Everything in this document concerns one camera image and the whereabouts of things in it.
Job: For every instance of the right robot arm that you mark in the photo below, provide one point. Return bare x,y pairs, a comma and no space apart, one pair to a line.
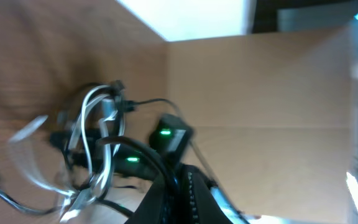
180,193

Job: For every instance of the cardboard panel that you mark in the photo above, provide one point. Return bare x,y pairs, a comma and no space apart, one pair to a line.
272,114

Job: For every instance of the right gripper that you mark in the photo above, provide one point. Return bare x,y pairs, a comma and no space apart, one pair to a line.
76,157

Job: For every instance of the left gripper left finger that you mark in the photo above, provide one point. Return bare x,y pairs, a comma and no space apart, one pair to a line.
154,207

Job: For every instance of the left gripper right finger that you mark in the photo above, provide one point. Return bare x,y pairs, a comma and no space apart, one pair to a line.
197,203

